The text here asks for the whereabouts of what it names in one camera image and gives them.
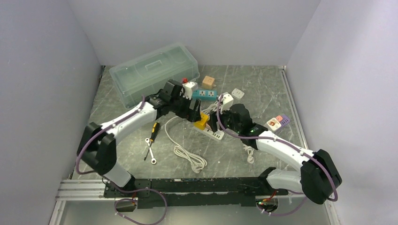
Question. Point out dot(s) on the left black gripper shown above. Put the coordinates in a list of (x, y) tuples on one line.
[(193, 108)]

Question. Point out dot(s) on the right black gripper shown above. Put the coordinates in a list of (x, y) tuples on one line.
[(227, 117)]

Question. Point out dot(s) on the yellow cube socket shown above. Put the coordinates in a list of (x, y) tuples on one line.
[(202, 123)]

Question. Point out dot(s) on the teal power strip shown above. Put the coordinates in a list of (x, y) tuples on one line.
[(205, 95)]

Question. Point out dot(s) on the beige cube plug adapter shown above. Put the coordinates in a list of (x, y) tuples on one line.
[(208, 82)]

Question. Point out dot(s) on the white plug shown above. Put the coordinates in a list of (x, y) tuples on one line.
[(237, 93)]

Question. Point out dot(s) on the white power strip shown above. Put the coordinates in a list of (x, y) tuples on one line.
[(218, 135)]

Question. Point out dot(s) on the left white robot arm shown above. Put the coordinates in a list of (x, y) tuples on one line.
[(97, 147)]

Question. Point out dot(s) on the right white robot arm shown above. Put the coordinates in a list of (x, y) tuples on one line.
[(315, 174)]

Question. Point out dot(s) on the yellow black screwdriver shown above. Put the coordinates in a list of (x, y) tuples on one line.
[(155, 131)]

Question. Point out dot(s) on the clear plastic storage box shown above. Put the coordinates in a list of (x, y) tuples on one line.
[(147, 74)]

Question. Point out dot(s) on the silver combination wrench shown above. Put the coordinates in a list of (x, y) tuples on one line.
[(150, 152)]

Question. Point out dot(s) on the purple power strip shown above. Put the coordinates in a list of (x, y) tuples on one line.
[(283, 120)]

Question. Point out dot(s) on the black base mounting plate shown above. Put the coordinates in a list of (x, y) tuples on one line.
[(243, 191)]

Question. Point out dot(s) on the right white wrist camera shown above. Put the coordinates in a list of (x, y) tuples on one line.
[(226, 102)]

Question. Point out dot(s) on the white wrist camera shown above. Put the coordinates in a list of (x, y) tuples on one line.
[(226, 102), (189, 87)]

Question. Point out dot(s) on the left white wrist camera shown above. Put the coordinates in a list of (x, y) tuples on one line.
[(189, 87)]

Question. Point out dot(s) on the aluminium frame rail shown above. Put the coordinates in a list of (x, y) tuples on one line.
[(315, 176)]

